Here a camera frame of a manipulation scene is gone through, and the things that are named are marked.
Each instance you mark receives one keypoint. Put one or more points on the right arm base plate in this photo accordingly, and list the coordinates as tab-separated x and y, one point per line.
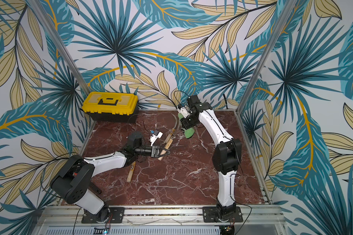
222	215

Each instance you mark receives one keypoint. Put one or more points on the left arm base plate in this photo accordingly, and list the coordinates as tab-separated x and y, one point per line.
106	215

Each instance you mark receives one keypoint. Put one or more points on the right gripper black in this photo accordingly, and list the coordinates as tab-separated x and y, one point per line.
187	122

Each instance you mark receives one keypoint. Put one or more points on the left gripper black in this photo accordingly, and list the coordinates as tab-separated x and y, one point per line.
155	152

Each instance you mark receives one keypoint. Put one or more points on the sickle labelled handle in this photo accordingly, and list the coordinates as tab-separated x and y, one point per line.
172	131

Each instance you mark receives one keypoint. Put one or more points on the aluminium front rail frame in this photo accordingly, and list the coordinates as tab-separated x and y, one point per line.
259	219

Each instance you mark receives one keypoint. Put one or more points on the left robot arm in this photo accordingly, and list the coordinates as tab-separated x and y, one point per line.
72	181

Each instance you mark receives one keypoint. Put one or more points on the yellow black toolbox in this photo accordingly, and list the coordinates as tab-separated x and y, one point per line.
111	107

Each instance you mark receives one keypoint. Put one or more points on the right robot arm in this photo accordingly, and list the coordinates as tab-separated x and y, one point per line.
227	155

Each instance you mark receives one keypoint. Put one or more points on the green rag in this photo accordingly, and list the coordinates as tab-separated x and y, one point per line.
187	132

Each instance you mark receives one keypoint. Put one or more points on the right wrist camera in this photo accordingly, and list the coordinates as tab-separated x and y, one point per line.
183	110

